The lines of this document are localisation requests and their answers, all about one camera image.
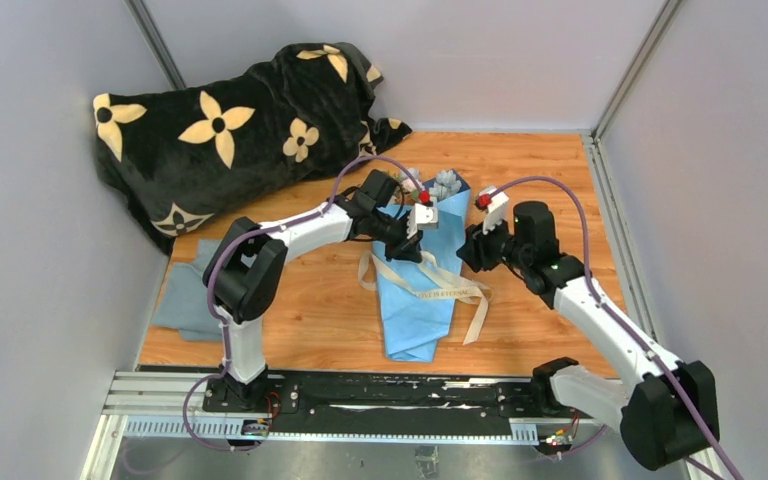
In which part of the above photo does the beige ribbon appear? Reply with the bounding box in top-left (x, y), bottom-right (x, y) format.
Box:
top-left (357, 251), bottom-right (493, 345)

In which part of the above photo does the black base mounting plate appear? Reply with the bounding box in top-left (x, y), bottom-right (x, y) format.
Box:
top-left (200, 370), bottom-right (576, 443)

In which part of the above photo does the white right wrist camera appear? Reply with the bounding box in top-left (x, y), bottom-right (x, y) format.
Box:
top-left (477, 185), bottom-right (509, 234)

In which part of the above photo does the light blue denim cloth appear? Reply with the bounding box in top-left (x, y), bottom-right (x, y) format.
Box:
top-left (151, 240), bottom-right (222, 342)

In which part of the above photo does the pink white fake flower stem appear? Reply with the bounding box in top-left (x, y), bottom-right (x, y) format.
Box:
top-left (394, 168), bottom-right (421, 195)

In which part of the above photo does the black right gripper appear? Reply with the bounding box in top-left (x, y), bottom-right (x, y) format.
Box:
top-left (456, 211), bottom-right (531, 274)

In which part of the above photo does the black floral blanket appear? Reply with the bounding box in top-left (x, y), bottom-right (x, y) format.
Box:
top-left (92, 42), bottom-right (411, 254)

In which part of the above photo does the blue fake flower stem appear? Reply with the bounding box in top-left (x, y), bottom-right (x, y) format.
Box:
top-left (428, 169), bottom-right (463, 202)

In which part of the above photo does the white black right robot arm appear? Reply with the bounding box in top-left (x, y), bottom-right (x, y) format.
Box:
top-left (457, 194), bottom-right (720, 471)

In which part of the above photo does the blue wrapping paper sheet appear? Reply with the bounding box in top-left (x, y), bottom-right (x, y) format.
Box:
top-left (371, 175), bottom-right (473, 364)

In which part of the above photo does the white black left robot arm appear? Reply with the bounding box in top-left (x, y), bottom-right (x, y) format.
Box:
top-left (203, 170), bottom-right (438, 413)

